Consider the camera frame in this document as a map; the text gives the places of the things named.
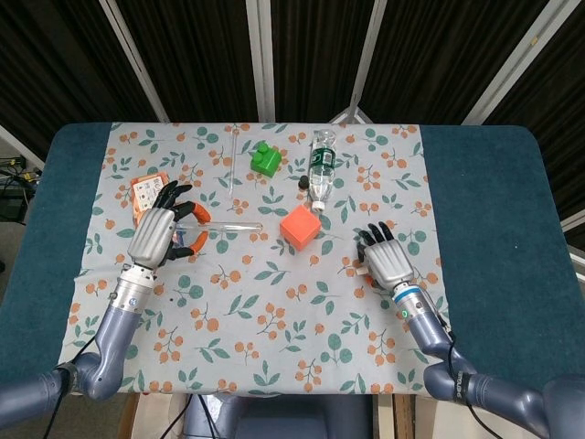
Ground green toy block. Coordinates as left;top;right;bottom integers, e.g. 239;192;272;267
249;141;282;178

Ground floral print tablecloth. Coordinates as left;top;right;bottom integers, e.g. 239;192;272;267
52;121;461;397

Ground black cables with yellow tags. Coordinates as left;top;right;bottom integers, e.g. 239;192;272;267
0;155;42;184

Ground clear glass rod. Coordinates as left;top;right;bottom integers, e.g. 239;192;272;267
175;220;265;232

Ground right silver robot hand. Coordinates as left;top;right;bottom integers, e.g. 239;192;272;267
356;220;415;292

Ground grey partition foot stand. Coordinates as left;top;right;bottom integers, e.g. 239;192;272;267
329;91;372;125

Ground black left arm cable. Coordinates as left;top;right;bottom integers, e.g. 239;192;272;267
45;336;100;439

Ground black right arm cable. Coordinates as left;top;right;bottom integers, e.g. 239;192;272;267
438;319;488;439

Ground teal table cover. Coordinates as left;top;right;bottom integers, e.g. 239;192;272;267
0;122;585;394

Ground thin glass rod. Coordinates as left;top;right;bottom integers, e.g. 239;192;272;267
228;127;241;200

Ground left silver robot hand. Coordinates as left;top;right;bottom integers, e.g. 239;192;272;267
126;180;211;269

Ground blue-grey robot torso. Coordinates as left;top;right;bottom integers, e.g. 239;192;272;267
182;393;374;439

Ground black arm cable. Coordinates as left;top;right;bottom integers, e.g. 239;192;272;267
45;336;100;439
438;319;488;439

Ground clear plastic water bottle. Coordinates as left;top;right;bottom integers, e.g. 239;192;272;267
308;129;338;211

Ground orange foam cube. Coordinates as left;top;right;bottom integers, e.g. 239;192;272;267
279;204;322;252

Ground black folding screen partition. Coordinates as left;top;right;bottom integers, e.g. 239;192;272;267
0;0;585;230

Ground orange snack box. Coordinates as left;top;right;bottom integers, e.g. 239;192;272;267
129;171;185;251

